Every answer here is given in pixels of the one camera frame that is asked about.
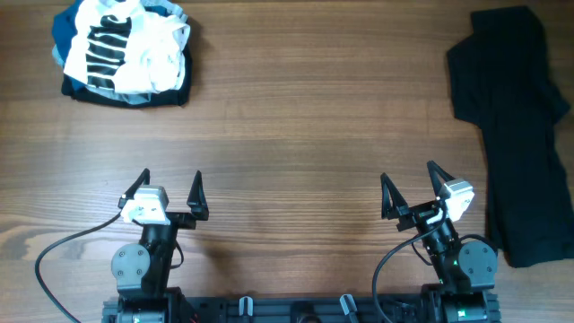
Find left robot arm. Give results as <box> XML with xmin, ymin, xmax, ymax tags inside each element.
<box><xmin>101</xmin><ymin>169</ymin><xmax>209</xmax><ymax>323</ymax></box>

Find black t-shirt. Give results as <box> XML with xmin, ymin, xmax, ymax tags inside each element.
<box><xmin>447</xmin><ymin>6</ymin><xmax>573</xmax><ymax>267</ymax></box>

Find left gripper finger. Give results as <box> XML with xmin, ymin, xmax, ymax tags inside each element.
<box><xmin>117</xmin><ymin>168</ymin><xmax>151</xmax><ymax>209</ymax></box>
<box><xmin>187</xmin><ymin>170</ymin><xmax>209</xmax><ymax>220</ymax></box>

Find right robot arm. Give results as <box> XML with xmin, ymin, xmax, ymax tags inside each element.
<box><xmin>371</xmin><ymin>161</ymin><xmax>500</xmax><ymax>322</ymax></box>

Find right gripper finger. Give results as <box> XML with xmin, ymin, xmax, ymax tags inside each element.
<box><xmin>380</xmin><ymin>173</ymin><xmax>409</xmax><ymax>220</ymax></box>
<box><xmin>427</xmin><ymin>161</ymin><xmax>455</xmax><ymax>196</ymax></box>

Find blue folded garment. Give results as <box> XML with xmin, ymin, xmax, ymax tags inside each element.
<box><xmin>51</xmin><ymin>0</ymin><xmax>85</xmax><ymax>95</ymax></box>

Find white black-print t-shirt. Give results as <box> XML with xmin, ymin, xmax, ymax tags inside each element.
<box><xmin>64</xmin><ymin>0</ymin><xmax>191</xmax><ymax>94</ymax></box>

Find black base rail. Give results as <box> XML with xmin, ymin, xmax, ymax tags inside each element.
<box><xmin>101</xmin><ymin>293</ymin><xmax>501</xmax><ymax>323</ymax></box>

